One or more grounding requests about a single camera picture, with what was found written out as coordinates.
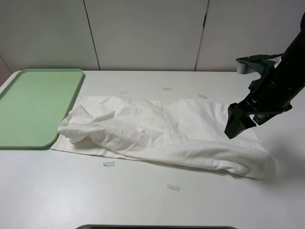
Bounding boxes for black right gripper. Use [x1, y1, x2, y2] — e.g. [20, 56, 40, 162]
[224, 80, 292, 139]

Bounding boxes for white short sleeve shirt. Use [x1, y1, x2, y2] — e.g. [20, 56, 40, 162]
[52, 96, 276, 179]

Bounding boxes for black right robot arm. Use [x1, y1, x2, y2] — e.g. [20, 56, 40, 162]
[224, 32, 305, 139]

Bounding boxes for green plastic tray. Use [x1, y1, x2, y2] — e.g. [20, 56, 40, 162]
[0, 69, 84, 148]

